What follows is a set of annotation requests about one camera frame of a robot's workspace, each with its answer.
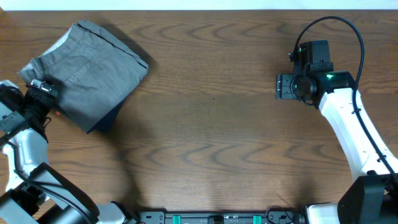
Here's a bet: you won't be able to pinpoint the grey shorts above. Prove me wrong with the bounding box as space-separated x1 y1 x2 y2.
19 21 149 132

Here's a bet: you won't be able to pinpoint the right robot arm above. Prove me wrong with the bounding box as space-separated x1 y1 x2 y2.
275 40 397 223

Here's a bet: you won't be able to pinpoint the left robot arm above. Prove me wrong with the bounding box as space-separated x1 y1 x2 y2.
1 80 139 223

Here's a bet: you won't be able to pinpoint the folded navy blue garment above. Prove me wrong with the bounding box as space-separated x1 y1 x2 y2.
86 98 127 134

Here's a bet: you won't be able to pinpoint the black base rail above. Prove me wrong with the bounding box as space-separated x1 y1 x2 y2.
138 207 307 224

